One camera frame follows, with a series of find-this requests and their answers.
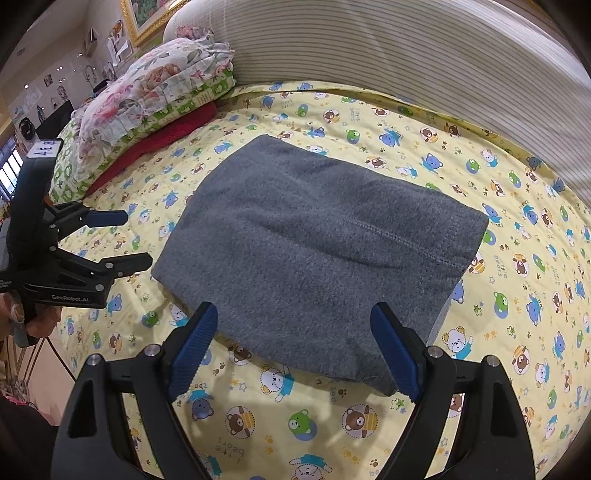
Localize grey sweatpants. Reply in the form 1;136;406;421
152;135;489;395

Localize green frog pattern pillow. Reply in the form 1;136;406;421
49;63;235;203

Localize floral ruffled pillow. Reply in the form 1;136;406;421
78;30;235;169

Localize red blanket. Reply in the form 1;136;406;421
84;102;216;197

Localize yellow cartoon bear bedsheet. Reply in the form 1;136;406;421
59;82;590;479

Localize gold framed flower painting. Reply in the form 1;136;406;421
120;0;188;47

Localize striped white headboard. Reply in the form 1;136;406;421
164;1;590;200

